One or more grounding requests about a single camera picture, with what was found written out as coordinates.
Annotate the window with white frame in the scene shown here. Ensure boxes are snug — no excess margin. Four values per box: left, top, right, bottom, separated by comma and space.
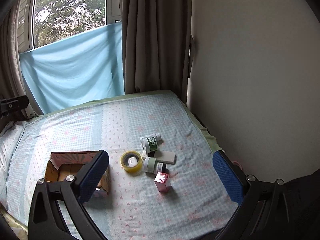
17, 0, 121, 53

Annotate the right brown curtain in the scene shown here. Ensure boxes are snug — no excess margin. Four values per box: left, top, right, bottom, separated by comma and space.
120, 0, 192, 102

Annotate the floral checked bed sheet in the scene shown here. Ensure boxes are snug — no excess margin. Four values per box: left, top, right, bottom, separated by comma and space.
7, 92, 237, 239

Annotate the green striped white jar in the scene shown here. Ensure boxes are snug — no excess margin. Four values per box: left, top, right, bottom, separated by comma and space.
139, 133, 162, 153

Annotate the floral pillow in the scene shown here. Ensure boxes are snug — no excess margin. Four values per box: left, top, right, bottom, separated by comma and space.
0, 121, 27, 210

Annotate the open cardboard box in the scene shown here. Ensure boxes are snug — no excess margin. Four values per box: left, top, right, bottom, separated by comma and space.
44, 151, 110, 197

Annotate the red pink small box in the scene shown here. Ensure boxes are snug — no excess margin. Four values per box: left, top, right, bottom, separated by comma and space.
154, 172, 171, 193

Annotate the flat white rectangular device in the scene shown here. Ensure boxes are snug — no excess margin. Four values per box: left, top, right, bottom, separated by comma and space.
153, 150, 176, 165

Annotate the small white pill bottle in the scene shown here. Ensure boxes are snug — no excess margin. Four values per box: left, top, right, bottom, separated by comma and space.
141, 150, 148, 160

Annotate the brown curtain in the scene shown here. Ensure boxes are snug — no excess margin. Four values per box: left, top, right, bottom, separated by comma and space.
1, 0, 42, 119
120, 0, 192, 102

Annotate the yellow tape roll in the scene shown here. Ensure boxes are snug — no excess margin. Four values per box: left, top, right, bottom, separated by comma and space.
120, 151, 143, 173

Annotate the small white earbuds case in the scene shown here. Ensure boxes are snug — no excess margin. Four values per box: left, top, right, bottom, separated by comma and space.
127, 157, 138, 167

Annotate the left brown curtain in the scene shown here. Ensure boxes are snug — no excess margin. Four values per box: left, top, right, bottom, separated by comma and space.
1, 0, 42, 119

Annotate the pale green white-lid jar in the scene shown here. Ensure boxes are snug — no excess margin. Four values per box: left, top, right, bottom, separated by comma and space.
143, 157, 157, 174

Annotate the light blue hanging cloth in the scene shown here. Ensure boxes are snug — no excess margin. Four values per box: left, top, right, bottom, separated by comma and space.
19, 22, 125, 114

